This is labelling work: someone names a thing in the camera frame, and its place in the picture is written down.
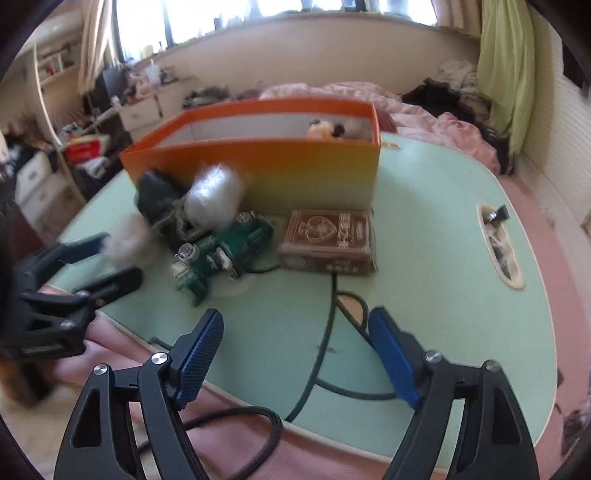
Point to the orange cardboard box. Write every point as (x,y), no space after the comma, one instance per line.
(295,170)

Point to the black binder clip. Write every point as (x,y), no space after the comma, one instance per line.
(498,213)

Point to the dark pink round cushion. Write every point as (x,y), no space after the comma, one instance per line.
(387,123)

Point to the small white fluffy pompom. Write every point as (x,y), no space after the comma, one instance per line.
(129,240)

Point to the beige curtain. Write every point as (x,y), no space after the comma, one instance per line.
(94,41)
(457,14)

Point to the black pouch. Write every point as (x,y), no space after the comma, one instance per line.
(154,196)

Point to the red packet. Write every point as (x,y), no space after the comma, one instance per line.
(85,147)

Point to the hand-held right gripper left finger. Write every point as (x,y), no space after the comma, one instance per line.
(201,355)

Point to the white slatted closet door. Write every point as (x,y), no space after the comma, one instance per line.
(558,147)

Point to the white clothes pile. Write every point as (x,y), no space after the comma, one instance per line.
(455,74)

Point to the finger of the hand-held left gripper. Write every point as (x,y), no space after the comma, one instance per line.
(115,284)
(87,243)

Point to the large white fluffy pompom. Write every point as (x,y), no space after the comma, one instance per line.
(214,189)

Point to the dark clutter pile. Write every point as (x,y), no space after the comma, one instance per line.
(205,97)

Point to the white drawer unit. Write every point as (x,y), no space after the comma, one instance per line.
(34,184)

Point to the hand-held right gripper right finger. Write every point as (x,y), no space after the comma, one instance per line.
(390,350)

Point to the window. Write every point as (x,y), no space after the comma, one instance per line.
(254,14)

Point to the white drawer cabinet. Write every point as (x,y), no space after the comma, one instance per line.
(143,113)

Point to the green toy car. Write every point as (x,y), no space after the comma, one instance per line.
(231,244)

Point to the black hanging garment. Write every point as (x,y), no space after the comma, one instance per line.
(577,69)

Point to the black clothes pile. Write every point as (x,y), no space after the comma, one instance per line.
(429,94)

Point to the white wall shelf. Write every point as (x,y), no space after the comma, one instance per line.
(55,64)

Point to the brown card box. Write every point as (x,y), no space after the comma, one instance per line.
(325,240)

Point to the black monitor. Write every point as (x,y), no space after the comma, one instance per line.
(111,83)

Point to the pink ruffled blanket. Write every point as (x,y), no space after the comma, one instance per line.
(443,129)

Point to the green curtain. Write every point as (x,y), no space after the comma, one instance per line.
(503,69)

